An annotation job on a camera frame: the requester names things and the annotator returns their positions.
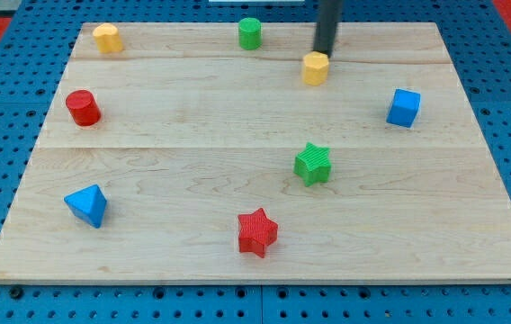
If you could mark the light wooden board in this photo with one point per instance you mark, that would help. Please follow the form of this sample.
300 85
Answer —
195 131

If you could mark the green cylinder block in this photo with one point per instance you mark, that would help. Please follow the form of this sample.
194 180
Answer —
249 33

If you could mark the blue triangle block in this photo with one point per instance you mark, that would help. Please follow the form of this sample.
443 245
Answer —
88 205

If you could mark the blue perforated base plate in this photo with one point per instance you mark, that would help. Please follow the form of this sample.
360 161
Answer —
33 53

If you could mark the blue cube block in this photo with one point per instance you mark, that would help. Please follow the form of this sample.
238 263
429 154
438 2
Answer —
404 108

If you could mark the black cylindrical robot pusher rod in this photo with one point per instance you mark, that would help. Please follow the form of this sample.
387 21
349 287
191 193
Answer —
329 14

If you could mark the yellow hexagon block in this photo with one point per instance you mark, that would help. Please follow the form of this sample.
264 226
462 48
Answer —
315 67

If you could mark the yellow heart block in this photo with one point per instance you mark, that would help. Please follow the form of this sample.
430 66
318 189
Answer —
107 38

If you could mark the green star block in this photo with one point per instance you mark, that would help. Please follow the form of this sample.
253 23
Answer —
312 164

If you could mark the red star block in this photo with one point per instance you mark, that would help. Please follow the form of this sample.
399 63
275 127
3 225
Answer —
256 232

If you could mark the red cylinder block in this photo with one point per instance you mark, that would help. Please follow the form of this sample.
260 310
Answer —
83 108

